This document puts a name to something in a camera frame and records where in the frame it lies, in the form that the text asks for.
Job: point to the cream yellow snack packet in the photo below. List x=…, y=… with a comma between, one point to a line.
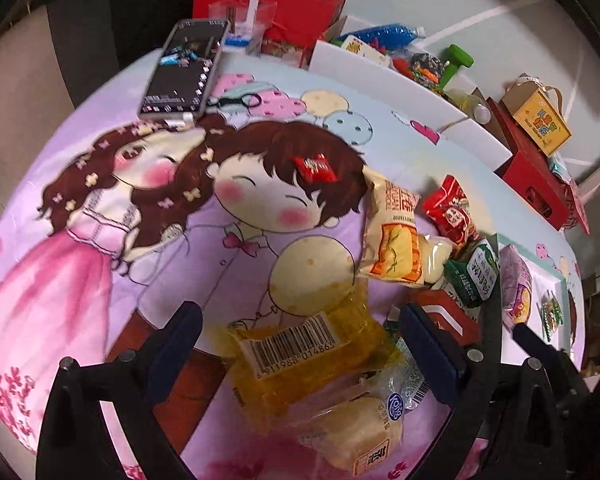
x=392, y=230

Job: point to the teal packet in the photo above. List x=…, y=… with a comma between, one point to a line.
x=557, y=165

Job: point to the red snack packet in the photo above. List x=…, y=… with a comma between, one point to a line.
x=450, y=215

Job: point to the flat red gift box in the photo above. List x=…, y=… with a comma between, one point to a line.
x=300, y=12

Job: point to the red patterned bag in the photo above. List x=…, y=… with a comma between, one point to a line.
x=577, y=207

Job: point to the clear plastic bottle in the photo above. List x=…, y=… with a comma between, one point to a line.
x=472, y=106

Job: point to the red white snack box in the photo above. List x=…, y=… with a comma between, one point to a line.
x=445, y=310

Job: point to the small green printed packet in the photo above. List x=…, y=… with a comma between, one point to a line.
x=551, y=315

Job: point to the purple snack packet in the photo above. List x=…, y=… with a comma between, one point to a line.
x=515, y=285

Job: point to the pale bun packet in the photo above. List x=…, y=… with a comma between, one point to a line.
x=435, y=260

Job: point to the brown twine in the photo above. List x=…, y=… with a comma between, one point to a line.
x=452, y=124

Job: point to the small red candy packet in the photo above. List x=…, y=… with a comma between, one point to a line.
x=314, y=167

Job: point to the white storage box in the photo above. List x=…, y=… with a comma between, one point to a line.
x=380, y=85

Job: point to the black cabinet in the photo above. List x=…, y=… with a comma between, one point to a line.
x=130, y=10

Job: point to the green white snack packet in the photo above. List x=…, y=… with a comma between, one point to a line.
x=472, y=275

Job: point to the clear plastic box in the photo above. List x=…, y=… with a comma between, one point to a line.
x=240, y=17

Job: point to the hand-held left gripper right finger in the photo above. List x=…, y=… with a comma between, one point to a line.
x=430, y=355

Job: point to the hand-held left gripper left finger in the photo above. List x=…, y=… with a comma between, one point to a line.
x=177, y=345

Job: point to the large red gift box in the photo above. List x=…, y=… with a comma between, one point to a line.
x=532, y=175

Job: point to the smartphone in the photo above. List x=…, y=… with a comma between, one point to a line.
x=185, y=70

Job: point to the cartoon printed blanket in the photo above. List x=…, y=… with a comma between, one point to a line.
x=80, y=285

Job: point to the clear bread packet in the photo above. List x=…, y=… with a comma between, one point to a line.
x=360, y=435

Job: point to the red orange toy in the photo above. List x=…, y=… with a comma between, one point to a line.
x=401, y=66

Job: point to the white charger plug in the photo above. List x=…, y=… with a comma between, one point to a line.
x=180, y=121

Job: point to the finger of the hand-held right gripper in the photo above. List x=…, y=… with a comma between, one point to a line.
x=491, y=332
x=555, y=367

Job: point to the blue white box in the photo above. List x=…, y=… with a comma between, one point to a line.
x=236, y=41

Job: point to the green dumbbell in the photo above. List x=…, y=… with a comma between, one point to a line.
x=455, y=60

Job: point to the blue gel pouch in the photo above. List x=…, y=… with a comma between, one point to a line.
x=387, y=35

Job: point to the clear yellow snack packet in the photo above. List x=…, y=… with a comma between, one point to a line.
x=290, y=385

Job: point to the white tray with teal rim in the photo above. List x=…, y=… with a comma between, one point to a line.
x=542, y=280

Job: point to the dark colourful snack bag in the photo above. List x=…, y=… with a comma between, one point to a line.
x=427, y=67

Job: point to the yellow white card box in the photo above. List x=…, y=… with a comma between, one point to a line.
x=362, y=49

